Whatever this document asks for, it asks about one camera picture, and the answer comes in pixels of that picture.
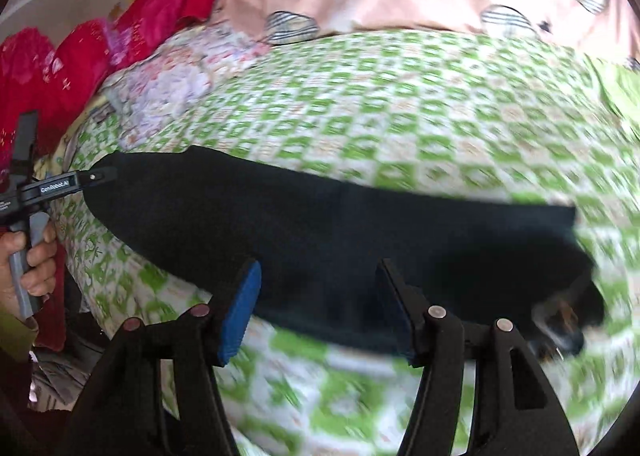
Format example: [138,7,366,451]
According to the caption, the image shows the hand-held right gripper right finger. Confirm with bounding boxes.
[375,258,582,456]

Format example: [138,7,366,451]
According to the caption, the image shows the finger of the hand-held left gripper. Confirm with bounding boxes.
[75,165,119,193]

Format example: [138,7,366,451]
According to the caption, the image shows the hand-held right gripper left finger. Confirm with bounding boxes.
[65,260,263,456]

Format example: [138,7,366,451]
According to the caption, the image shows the black pants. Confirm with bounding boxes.
[82,145,607,363]

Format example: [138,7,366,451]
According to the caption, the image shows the person's left hand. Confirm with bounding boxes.
[0,223,59,322]

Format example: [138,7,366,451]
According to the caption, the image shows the yellow printed cloth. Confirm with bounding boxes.
[30,101,117,179]

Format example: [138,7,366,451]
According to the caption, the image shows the pale floral pillow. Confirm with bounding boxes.
[102,25,275,153]

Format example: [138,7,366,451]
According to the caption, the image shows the red floral quilt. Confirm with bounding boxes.
[0,0,227,187]

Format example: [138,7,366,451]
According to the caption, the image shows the green checkered bed sheet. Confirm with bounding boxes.
[50,28,640,456]

